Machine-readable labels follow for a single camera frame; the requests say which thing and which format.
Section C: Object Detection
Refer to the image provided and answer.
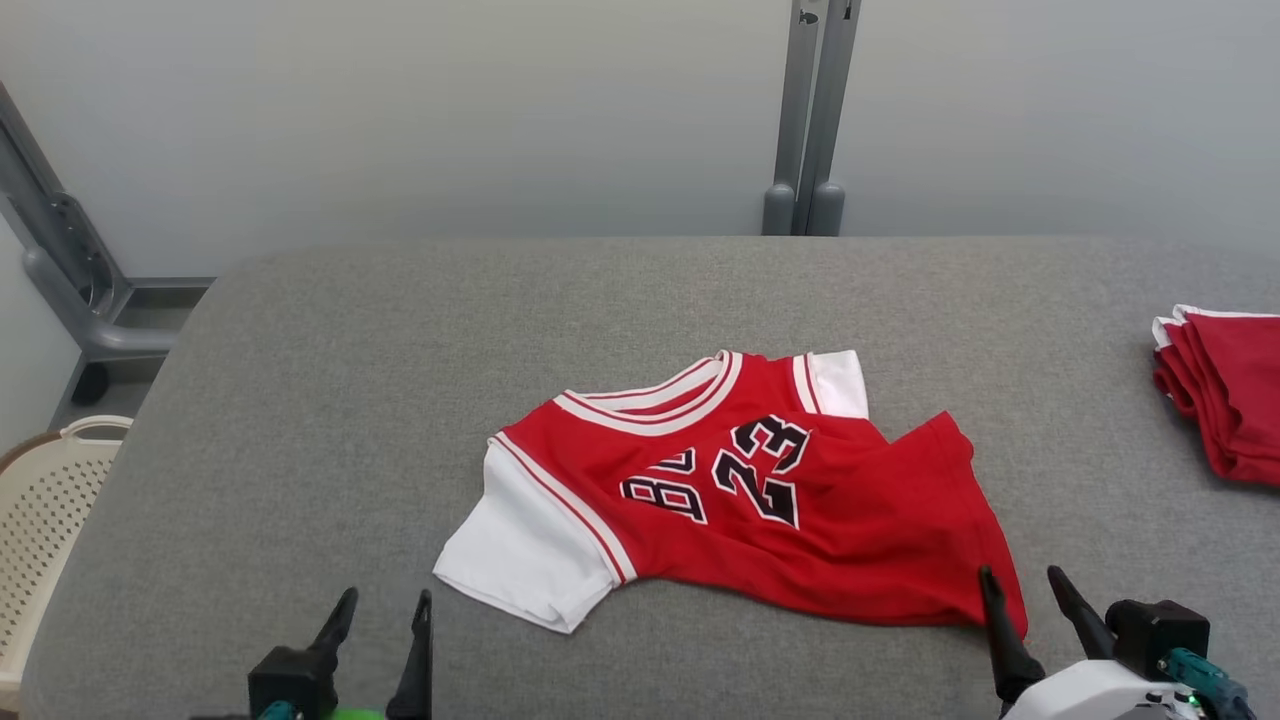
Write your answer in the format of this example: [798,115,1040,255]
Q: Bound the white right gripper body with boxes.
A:
[1003,660,1207,720]

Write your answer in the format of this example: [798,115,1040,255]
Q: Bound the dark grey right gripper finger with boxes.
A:
[978,565,1047,704]
[1047,565,1117,662]

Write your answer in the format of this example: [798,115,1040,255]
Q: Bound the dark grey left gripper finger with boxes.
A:
[310,587,359,657]
[387,590,435,720]

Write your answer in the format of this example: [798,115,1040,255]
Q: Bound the red jersey with white sleeves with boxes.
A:
[433,349,1029,636]

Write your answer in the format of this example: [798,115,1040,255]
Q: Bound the red shorts with white trim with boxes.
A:
[1152,304,1280,489]

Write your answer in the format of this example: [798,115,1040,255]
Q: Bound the beige perforated laundry basket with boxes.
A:
[0,415,134,687]

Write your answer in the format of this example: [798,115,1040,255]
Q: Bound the teal right camera connector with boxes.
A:
[1160,647,1253,719]

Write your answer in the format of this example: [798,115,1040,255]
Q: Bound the black frame foot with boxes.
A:
[72,362,114,407]

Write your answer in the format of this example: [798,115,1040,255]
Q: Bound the grey metal frame bracket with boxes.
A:
[0,80,217,361]

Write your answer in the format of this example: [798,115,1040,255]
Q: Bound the grey metal post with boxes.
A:
[800,0,863,238]
[763,0,806,238]

